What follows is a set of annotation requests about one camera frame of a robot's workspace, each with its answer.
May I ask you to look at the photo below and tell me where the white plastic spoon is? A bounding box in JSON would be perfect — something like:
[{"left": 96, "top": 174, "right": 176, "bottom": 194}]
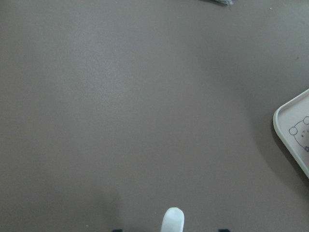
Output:
[{"left": 160, "top": 207, "right": 184, "bottom": 232}]

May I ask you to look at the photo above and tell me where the beige rectangular tray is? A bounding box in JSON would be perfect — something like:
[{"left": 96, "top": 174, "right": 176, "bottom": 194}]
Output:
[{"left": 273, "top": 90, "right": 309, "bottom": 176}]

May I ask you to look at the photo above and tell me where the grey folded cloth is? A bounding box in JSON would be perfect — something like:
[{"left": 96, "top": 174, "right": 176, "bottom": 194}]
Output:
[{"left": 203, "top": 0, "right": 234, "bottom": 6}]

